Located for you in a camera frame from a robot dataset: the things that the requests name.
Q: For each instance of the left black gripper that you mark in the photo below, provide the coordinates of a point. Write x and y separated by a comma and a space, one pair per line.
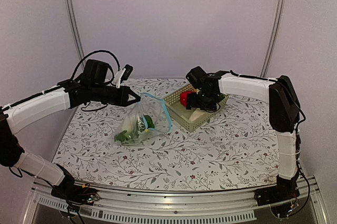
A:
122, 99

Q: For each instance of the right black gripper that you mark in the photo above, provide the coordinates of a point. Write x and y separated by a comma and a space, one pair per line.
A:
191, 102

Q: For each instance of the clear zip top bag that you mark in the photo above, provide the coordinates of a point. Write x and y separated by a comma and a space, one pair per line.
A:
156, 108

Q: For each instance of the green toy vegetable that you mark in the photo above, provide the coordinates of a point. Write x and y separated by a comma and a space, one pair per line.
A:
147, 121

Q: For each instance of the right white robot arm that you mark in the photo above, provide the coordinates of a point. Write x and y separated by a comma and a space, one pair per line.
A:
285, 113

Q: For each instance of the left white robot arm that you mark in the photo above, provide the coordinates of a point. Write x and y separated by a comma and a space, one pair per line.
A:
97, 82

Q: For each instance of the red toy pepper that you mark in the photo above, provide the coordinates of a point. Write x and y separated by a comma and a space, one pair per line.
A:
183, 97

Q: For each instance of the beige perforated plastic basket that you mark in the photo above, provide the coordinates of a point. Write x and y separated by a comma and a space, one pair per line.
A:
188, 119

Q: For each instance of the floral table mat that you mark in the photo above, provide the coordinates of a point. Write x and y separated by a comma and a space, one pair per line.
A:
235, 148

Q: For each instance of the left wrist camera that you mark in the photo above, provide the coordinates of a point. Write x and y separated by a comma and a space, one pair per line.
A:
122, 75

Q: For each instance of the left aluminium frame post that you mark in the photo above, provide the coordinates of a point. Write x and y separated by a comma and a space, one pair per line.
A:
74, 27

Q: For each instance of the aluminium frame post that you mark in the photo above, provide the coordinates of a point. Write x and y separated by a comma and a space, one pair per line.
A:
74, 27
273, 37

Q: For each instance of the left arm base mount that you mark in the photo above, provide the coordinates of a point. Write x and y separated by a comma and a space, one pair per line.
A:
68, 190

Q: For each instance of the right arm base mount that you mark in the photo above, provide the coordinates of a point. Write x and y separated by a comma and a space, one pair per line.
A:
284, 193

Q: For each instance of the right aluminium frame post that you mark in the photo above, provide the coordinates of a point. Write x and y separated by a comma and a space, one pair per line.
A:
273, 37

